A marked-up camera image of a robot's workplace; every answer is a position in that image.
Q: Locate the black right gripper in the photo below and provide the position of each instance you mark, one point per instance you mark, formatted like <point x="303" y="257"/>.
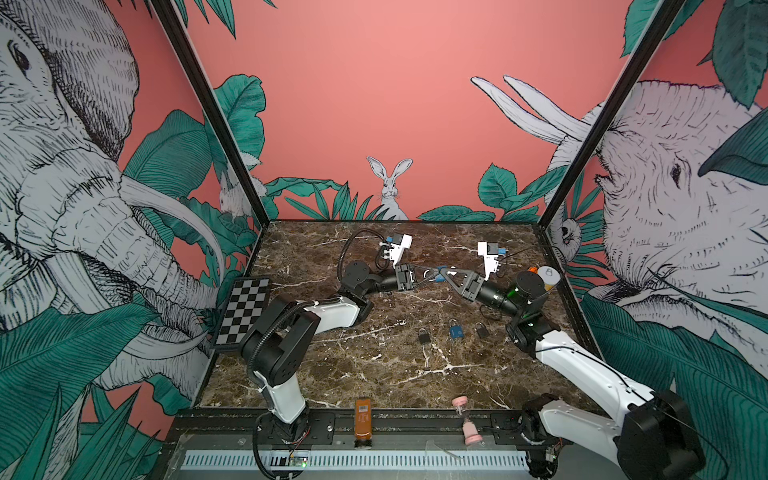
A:
<point x="472" y="291"/>

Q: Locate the pink hourglass timer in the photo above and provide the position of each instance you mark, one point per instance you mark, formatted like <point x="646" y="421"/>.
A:
<point x="471" y="434"/>

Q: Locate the black corner frame post right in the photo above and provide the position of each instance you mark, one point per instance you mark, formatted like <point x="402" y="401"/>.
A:
<point x="658" y="25"/>

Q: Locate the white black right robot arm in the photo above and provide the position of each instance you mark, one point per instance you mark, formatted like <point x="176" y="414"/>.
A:
<point x="648" y="433"/>

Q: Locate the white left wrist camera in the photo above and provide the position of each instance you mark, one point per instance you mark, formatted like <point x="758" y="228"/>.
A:
<point x="395" y="246"/>

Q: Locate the orange rectangular device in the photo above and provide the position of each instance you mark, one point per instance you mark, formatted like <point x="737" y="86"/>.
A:
<point x="363" y="423"/>

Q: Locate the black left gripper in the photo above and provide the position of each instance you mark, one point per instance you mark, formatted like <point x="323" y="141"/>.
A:
<point x="408" y="282"/>

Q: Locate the blue padlock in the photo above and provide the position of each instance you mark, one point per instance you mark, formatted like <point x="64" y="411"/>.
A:
<point x="435" y="274"/>
<point x="456" y="331"/>

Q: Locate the black white checkerboard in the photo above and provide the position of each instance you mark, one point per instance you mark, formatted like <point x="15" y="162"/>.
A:
<point x="248" y="298"/>

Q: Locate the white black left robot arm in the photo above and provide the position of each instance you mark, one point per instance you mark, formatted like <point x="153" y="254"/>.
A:
<point x="275" y="346"/>

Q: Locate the black padlock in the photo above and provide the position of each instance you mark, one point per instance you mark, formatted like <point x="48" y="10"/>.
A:
<point x="424" y="337"/>
<point x="481" y="330"/>

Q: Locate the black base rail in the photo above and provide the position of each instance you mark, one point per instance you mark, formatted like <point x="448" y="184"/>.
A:
<point x="499" y="427"/>

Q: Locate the black corner frame post left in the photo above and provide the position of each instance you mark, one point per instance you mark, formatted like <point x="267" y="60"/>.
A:
<point x="175" y="31"/>

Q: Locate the white ventilated strip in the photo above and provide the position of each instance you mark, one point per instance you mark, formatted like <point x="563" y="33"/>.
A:
<point x="352" y="460"/>

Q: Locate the black corner frame post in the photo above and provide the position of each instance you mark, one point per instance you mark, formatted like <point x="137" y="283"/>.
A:
<point x="658" y="25"/>
<point x="175" y="31"/>

